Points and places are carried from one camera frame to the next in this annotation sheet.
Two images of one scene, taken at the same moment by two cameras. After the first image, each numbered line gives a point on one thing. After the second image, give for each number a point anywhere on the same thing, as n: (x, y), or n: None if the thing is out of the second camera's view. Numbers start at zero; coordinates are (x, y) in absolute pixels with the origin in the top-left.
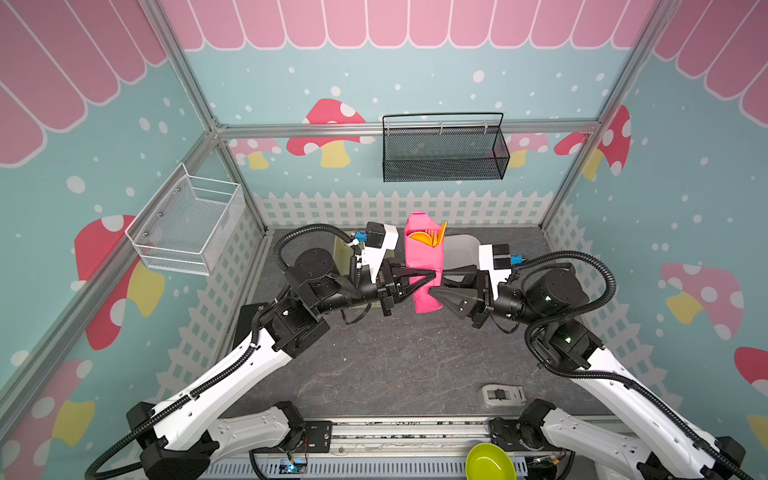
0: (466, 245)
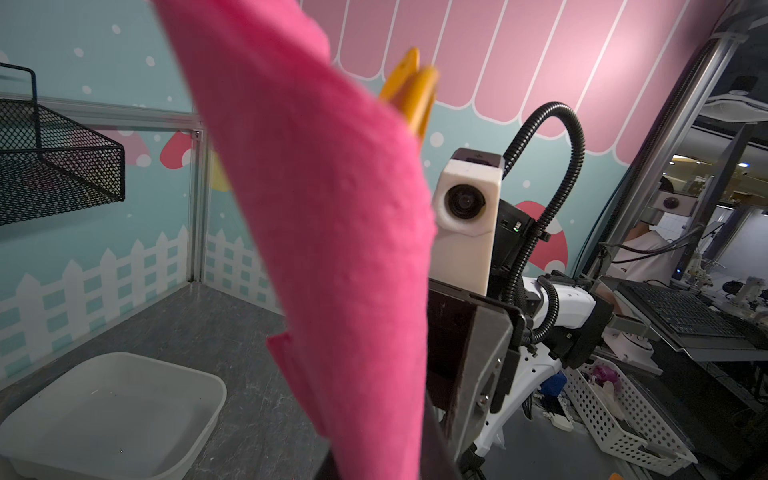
0: (109, 416)
